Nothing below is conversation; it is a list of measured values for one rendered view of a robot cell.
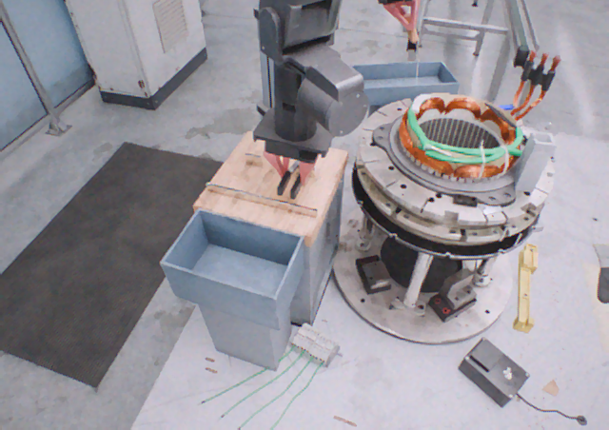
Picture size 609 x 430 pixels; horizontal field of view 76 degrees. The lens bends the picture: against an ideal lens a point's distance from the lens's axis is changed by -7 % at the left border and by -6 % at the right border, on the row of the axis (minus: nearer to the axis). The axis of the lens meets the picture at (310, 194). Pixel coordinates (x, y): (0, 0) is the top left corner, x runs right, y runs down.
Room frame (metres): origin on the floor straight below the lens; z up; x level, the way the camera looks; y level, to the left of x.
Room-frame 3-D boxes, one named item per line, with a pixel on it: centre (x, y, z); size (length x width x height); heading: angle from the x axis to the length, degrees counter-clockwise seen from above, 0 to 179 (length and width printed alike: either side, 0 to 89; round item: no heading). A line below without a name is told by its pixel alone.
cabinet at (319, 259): (0.49, 0.06, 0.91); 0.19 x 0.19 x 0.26; 71
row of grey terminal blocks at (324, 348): (0.33, -0.01, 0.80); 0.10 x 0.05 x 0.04; 58
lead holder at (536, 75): (0.57, -0.36, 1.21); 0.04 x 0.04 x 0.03; 76
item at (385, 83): (0.83, -0.20, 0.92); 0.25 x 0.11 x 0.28; 98
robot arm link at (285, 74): (0.45, 0.01, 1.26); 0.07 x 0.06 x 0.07; 37
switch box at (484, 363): (0.27, -0.32, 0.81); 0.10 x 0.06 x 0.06; 41
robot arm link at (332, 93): (0.42, -0.01, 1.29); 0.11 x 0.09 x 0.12; 37
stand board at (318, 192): (0.49, 0.06, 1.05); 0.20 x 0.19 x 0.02; 161
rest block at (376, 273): (0.47, -0.13, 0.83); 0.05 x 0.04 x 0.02; 14
